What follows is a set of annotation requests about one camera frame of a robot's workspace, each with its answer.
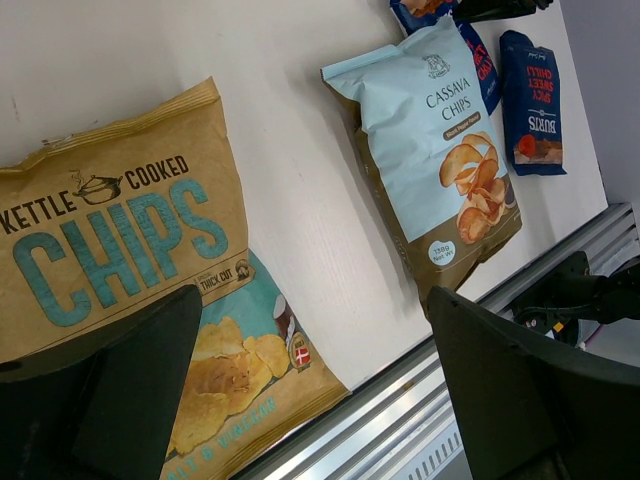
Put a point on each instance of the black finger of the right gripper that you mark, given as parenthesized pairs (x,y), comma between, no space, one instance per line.
(471,11)

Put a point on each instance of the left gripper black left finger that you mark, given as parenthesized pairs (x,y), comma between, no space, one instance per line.
(102,405)

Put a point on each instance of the yellow kettle cooked chips bag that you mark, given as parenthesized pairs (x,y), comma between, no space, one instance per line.
(104,223)

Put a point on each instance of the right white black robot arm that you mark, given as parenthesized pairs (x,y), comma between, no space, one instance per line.
(557,274)

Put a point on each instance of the blue spicy sweet chilli bag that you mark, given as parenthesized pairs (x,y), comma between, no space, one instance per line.
(414,15)

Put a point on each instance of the light blue cassava chips bag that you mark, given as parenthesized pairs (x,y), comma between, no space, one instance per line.
(429,149)

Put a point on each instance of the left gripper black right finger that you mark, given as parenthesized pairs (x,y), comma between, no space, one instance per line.
(529,407)

